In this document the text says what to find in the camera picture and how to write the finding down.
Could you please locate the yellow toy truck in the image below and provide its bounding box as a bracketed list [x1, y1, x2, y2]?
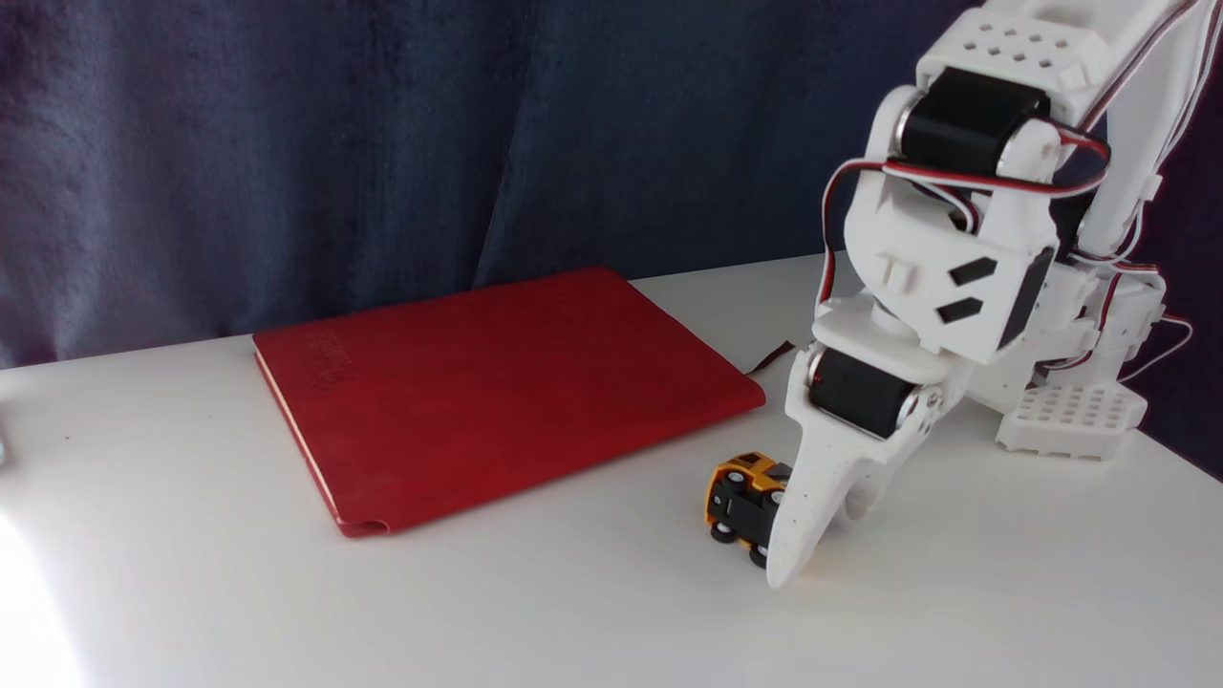
[705, 452, 792, 570]

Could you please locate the red notebook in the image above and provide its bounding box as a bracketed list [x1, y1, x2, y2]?
[252, 266, 767, 539]

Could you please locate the dark red bookmark ribbon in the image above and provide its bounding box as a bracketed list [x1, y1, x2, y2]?
[745, 341, 796, 376]

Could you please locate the dark blue curtain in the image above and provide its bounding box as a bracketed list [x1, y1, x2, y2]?
[0, 0, 1223, 484]

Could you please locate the thin white red cable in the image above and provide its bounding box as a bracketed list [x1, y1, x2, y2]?
[1116, 313, 1195, 386]

